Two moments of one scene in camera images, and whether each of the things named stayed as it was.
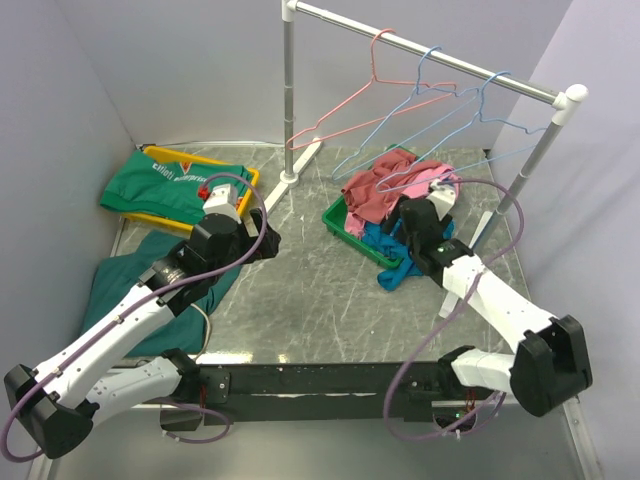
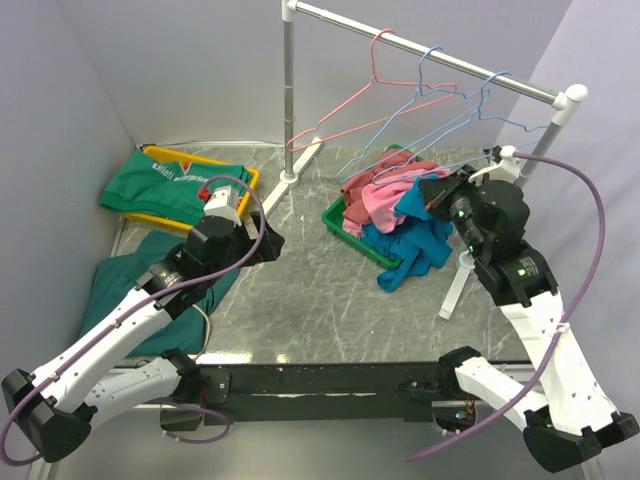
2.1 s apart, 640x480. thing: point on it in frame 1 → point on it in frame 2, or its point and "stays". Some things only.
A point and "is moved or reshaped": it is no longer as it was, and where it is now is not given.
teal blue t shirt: [384, 239] is moved or reshaped
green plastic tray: [336, 215] stays
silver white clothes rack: [564, 98] stays
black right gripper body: [402, 235] → [455, 202]
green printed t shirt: [161, 186] stays
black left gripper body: [242, 241] stays
